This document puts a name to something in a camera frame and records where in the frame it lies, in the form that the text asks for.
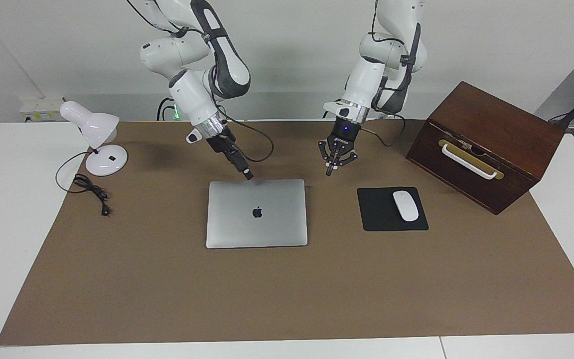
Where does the white power strip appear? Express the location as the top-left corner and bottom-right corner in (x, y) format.
(19, 97), (66, 122)

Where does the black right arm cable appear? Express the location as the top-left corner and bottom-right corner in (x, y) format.
(220, 117), (275, 164)

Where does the white box handle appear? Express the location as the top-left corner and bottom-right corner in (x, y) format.
(441, 143), (498, 180)

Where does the silver laptop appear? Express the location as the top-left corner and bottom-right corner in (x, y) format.
(206, 179), (308, 249)

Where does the white computer mouse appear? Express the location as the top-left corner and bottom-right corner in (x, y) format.
(392, 190), (420, 222)

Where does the black lamp power cable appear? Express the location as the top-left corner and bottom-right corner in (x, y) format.
(55, 151), (112, 217)

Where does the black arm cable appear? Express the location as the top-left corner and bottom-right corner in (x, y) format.
(359, 111), (408, 148)
(220, 117), (275, 164)

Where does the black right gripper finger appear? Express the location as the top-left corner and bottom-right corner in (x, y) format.
(223, 150), (251, 181)
(231, 148), (255, 180)

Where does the white desk lamp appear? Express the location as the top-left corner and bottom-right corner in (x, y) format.
(59, 100), (129, 177)

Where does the black mouse pad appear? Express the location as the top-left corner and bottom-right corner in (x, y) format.
(357, 186), (430, 232)

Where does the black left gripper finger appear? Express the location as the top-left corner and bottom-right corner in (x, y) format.
(317, 141), (336, 177)
(334, 149), (359, 173)

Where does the brown table mat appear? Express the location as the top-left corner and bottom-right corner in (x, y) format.
(0, 120), (574, 347)

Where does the dark wooden box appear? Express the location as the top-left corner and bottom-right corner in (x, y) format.
(406, 81), (566, 215)

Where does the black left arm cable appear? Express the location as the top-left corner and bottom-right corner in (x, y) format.
(359, 111), (408, 148)

